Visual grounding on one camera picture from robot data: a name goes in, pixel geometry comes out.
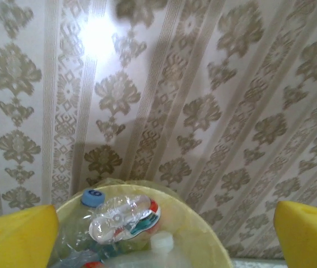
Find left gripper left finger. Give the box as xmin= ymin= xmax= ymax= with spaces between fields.
xmin=0 ymin=204 xmax=60 ymax=268

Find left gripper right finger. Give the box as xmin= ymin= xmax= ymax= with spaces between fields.
xmin=275 ymin=200 xmax=317 ymax=268

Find red lid bottle brown contents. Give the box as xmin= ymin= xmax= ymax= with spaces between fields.
xmin=84 ymin=259 xmax=105 ymax=268

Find large clear bottle blue purple label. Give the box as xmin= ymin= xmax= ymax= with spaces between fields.
xmin=52 ymin=188 xmax=107 ymax=263

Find crushed bottle red teal label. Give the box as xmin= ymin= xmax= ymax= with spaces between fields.
xmin=88 ymin=194 xmax=162 ymax=242

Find cloudy bottle green label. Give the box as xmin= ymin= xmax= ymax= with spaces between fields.
xmin=110 ymin=231 xmax=201 ymax=268

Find yellow plastic bin liner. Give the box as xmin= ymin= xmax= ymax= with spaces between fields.
xmin=48 ymin=178 xmax=231 ymax=268

